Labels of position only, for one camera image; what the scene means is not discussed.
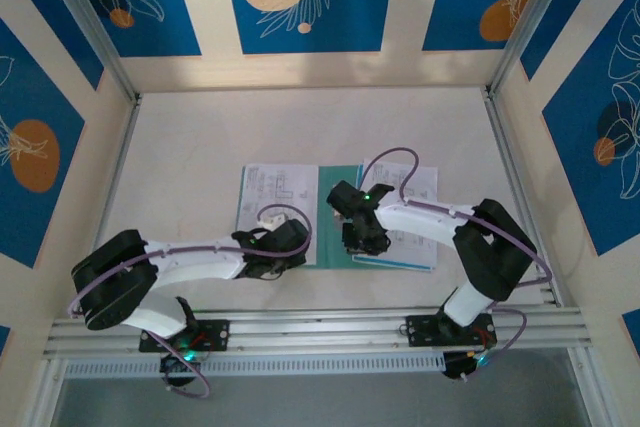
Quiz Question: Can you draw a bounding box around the aluminium frame upright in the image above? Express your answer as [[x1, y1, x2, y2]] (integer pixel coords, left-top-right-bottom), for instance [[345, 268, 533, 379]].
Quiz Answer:
[[567, 346, 619, 427], [22, 356, 69, 427]]

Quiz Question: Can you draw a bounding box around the aluminium frame post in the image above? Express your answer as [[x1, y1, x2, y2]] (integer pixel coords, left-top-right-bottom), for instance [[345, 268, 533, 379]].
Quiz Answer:
[[485, 0, 574, 98], [34, 0, 144, 104]]

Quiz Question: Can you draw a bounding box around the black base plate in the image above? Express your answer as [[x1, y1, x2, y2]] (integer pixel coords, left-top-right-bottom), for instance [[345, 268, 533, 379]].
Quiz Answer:
[[138, 319, 232, 353], [405, 313, 497, 348]]

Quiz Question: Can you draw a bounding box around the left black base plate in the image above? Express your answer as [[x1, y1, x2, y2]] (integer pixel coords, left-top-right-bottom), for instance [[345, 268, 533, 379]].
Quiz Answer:
[[138, 319, 232, 353]]

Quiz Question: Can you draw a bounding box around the white engineering drawing sheet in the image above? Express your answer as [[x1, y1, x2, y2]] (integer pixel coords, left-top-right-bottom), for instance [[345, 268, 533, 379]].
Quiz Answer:
[[362, 158, 440, 209]]

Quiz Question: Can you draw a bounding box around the paper sheet with blue border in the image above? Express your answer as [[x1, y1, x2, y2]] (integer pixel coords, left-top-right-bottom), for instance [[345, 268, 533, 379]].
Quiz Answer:
[[351, 163, 435, 273]]

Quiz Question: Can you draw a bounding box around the aluminium cross rail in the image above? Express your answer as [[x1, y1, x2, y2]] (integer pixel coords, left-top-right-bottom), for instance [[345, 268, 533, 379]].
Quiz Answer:
[[42, 304, 587, 362]]

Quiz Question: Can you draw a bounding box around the white slotted cable duct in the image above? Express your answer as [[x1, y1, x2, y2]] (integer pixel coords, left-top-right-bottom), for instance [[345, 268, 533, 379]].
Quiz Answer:
[[64, 354, 446, 379]]

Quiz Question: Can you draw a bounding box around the drawing sheet with red stamp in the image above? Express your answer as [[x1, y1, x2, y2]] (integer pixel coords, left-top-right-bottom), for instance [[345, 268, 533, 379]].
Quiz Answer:
[[238, 163, 319, 266]]

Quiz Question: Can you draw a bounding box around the aluminium side rail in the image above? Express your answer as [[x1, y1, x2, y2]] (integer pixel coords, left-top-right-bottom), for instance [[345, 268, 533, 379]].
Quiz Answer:
[[71, 94, 144, 318], [482, 88, 564, 307]]

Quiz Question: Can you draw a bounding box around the green file folder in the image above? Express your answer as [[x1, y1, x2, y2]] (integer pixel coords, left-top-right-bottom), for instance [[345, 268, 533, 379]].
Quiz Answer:
[[236, 163, 364, 268]]

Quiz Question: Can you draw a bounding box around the black arm base controller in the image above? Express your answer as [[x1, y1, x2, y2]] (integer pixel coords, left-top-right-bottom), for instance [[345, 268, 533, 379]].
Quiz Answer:
[[442, 349, 494, 383], [158, 350, 202, 389]]

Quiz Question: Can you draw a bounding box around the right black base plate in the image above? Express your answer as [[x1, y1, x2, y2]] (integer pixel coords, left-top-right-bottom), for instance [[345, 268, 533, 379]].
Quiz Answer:
[[405, 313, 497, 348]]

